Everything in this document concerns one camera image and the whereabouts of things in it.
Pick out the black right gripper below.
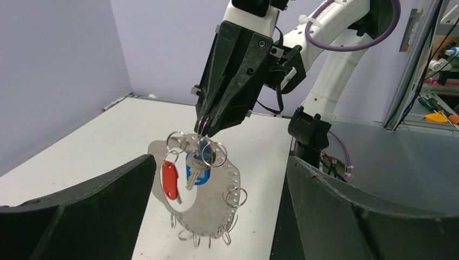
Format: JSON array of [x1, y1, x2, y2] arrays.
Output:
[[195, 21, 306, 137]]

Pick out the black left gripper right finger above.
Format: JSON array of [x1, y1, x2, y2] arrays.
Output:
[[286, 156, 458, 259]]

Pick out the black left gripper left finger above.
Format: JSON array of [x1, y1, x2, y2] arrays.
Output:
[[1, 154, 156, 259]]

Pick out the small key split ring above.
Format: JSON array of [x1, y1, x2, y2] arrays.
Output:
[[201, 141, 228, 168]]

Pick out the blue key tag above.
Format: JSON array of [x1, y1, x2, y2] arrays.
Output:
[[186, 139, 213, 190]]

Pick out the silver key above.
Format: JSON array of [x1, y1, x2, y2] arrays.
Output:
[[186, 151, 210, 191]]

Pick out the metal keyring plate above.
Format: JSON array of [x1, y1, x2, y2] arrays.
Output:
[[148, 131, 248, 248]]

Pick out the red key tag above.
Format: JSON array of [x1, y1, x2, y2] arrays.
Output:
[[162, 161, 179, 200]]

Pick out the screwdriver tools on shelf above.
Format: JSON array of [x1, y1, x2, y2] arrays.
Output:
[[417, 96, 458, 126]]

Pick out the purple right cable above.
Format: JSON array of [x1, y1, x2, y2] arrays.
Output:
[[305, 0, 402, 53]]

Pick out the aluminium rail right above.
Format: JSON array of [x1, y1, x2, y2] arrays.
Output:
[[383, 1, 448, 131]]

